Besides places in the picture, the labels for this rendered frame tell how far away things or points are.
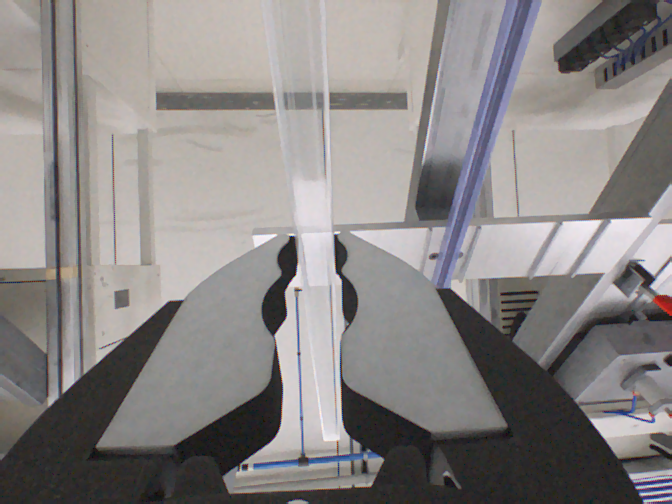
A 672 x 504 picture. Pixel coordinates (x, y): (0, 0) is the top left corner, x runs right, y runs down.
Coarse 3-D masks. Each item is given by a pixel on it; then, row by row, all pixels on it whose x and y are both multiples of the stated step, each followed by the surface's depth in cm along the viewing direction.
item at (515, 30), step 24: (528, 0) 17; (504, 24) 18; (528, 24) 18; (504, 48) 19; (504, 72) 19; (504, 96) 20; (480, 120) 21; (480, 144) 22; (480, 168) 24; (456, 192) 26; (456, 216) 27; (456, 240) 29
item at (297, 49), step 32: (288, 0) 7; (320, 0) 7; (288, 32) 8; (320, 32) 8; (288, 64) 8; (320, 64) 8; (288, 96) 9; (320, 96) 9; (288, 128) 9; (320, 128) 9; (288, 160) 10; (320, 160) 10; (288, 192) 11; (320, 192) 11; (320, 224) 12; (320, 256) 13; (320, 288) 14; (320, 320) 16; (320, 352) 18; (320, 384) 20; (320, 416) 24
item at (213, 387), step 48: (288, 240) 11; (240, 288) 9; (192, 336) 8; (240, 336) 8; (144, 384) 7; (192, 384) 6; (240, 384) 6; (144, 432) 6; (192, 432) 6; (240, 432) 6
